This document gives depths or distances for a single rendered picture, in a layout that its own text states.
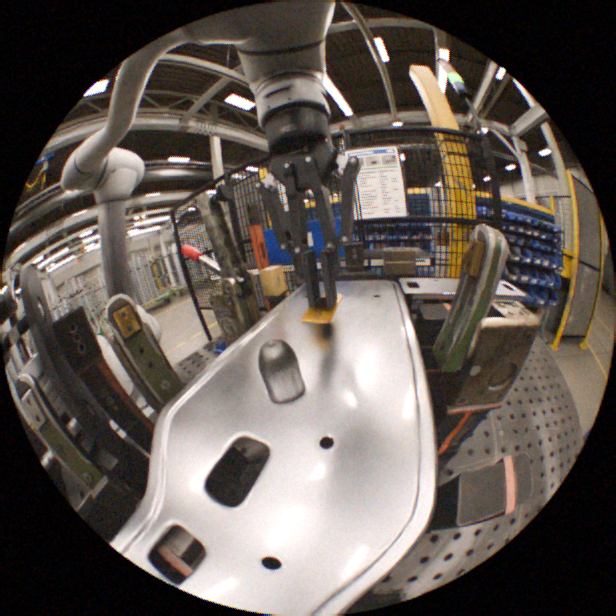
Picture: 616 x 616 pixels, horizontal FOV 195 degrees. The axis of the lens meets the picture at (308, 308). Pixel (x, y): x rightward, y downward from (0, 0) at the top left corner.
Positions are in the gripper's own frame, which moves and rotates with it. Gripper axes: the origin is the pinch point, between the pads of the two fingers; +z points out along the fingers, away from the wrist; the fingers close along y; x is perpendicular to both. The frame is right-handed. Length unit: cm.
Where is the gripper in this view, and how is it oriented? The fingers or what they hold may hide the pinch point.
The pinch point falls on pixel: (320, 277)
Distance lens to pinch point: 22.9
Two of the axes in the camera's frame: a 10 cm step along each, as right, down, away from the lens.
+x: 3.4, -4.2, 8.4
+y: 9.3, 0.1, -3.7
